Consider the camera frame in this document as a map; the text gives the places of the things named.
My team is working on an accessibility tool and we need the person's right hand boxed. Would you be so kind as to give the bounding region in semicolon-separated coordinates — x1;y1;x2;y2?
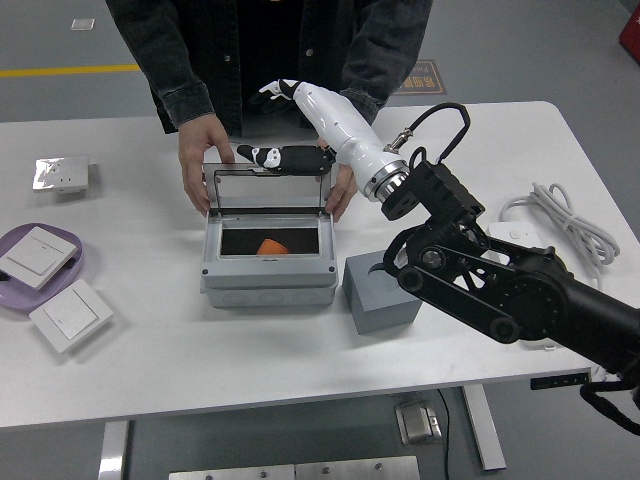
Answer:
178;112;235;217

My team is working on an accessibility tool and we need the black cable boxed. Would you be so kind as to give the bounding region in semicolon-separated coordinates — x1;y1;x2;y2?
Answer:
434;388;454;480

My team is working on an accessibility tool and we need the silver floor socket box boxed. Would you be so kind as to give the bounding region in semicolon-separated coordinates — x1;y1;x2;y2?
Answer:
394;399;444;445

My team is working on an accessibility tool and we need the person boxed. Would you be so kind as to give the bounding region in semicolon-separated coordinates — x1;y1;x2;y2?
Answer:
104;0;434;137

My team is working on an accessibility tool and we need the purple tray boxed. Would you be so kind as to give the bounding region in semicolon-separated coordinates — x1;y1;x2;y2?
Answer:
0;223;85;314

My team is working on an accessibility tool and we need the yellow floor tape line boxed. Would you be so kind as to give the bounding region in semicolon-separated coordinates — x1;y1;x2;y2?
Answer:
0;63;141;80

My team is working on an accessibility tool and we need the grey cube with round hole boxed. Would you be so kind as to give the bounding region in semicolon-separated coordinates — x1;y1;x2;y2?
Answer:
341;251;423;335

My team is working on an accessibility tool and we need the white wall switch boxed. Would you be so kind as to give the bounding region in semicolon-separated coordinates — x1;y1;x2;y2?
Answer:
28;278;115;354
0;225;83;290

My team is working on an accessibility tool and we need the white table leg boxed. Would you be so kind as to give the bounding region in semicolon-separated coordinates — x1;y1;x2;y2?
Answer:
97;420;130;480
460;384;507;471

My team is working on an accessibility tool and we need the red object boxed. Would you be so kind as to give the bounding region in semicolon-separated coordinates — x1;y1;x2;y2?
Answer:
618;0;640;51

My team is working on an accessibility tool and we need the steel base plate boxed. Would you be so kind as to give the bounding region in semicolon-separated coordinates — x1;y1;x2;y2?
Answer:
168;463;296;480
294;455;421;480

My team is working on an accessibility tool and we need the black table control panel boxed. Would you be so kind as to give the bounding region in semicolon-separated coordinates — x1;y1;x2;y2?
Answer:
529;371;590;391

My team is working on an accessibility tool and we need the white power strip cord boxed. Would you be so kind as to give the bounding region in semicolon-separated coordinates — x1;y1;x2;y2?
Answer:
498;182;621;381

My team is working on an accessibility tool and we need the brown floor sign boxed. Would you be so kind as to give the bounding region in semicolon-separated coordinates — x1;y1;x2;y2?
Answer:
392;59;448;97

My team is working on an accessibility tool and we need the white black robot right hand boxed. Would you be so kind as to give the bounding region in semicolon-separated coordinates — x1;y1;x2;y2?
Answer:
236;78;404;182

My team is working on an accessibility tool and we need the grey electrical box with lid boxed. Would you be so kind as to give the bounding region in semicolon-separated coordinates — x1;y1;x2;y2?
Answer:
199;160;337;308

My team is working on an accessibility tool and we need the person's left hand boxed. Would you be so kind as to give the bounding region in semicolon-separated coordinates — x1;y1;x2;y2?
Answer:
315;139;359;224

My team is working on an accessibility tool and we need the white wall socket in wrap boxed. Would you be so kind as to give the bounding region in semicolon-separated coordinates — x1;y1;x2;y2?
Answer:
32;156;90;194

